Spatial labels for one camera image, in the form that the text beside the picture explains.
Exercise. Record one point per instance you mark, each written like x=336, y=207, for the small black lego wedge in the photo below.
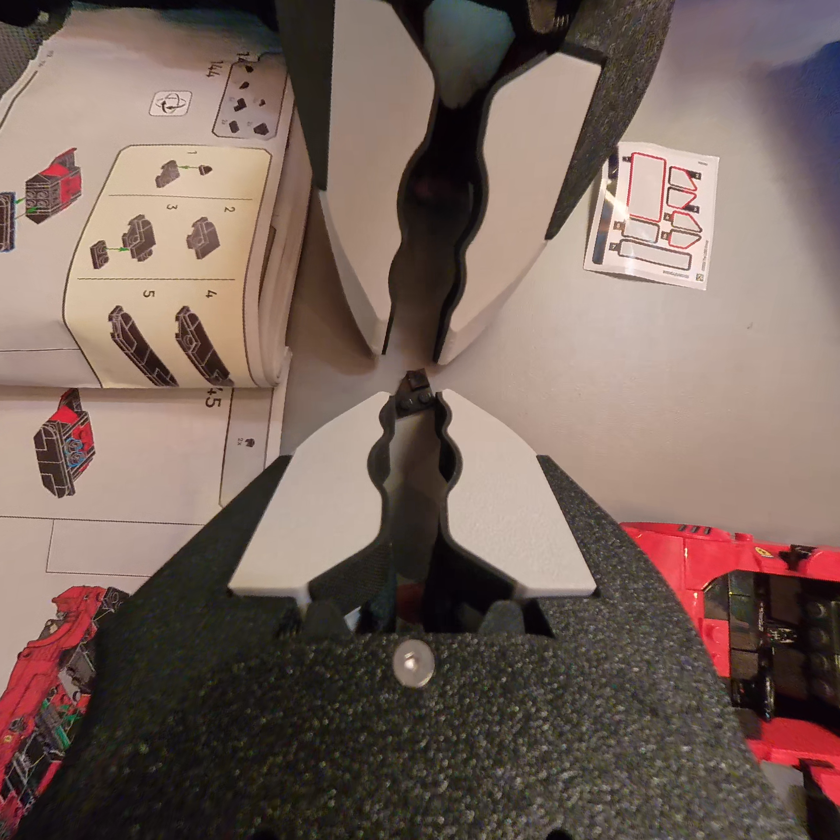
x=413, y=401

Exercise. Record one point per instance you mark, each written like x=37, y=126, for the lego instruction booklet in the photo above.
x=144, y=459

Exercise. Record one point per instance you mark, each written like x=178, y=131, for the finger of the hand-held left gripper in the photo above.
x=367, y=164
x=525, y=184

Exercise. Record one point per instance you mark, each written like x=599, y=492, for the lego sticker sheet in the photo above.
x=656, y=262

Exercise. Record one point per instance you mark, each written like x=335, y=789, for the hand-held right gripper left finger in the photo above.
x=315, y=518

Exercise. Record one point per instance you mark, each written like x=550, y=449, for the red lego sports car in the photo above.
x=669, y=571

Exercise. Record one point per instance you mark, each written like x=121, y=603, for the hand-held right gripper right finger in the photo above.
x=518, y=518

